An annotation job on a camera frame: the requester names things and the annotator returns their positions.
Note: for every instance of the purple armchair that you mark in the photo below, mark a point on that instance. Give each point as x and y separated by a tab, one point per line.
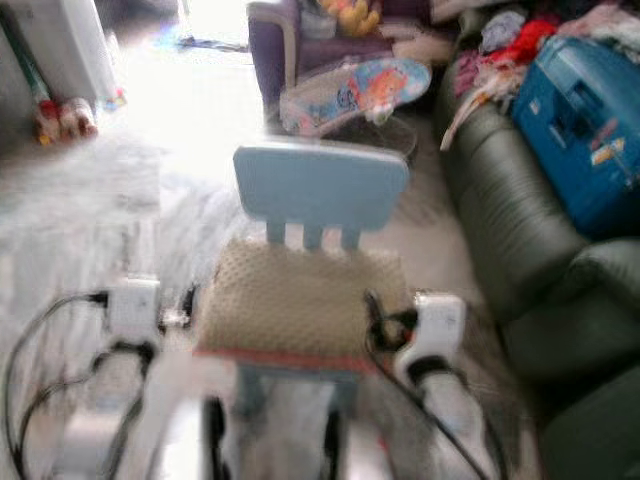
272	40

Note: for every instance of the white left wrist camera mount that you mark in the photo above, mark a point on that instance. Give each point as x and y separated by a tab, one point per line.
135	310

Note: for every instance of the colourful baby bouncer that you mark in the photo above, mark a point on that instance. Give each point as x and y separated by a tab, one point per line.
360	90

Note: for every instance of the grey garment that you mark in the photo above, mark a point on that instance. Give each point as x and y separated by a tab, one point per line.
502	30

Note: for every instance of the red garment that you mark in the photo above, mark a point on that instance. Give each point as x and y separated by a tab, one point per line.
530	40

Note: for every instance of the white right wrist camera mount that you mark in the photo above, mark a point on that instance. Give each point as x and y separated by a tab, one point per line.
438	325

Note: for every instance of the light blue kids chair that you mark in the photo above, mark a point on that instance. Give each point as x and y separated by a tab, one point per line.
320	185

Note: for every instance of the yellow plush toy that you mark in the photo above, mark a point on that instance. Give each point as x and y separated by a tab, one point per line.
352	15

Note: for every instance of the dark green leather sofa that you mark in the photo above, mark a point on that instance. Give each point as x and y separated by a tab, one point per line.
510	220

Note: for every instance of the white standing appliance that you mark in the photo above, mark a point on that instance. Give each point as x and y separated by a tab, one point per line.
65	45

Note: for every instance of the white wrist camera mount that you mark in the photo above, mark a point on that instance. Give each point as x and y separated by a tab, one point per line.
438	325
135	310

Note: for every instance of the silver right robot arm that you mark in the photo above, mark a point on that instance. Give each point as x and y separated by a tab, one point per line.
450	410

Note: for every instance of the beige dotted pillow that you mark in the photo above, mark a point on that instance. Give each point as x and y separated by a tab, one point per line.
295	300

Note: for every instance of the blue plastic box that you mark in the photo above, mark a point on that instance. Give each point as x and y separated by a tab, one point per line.
575	130

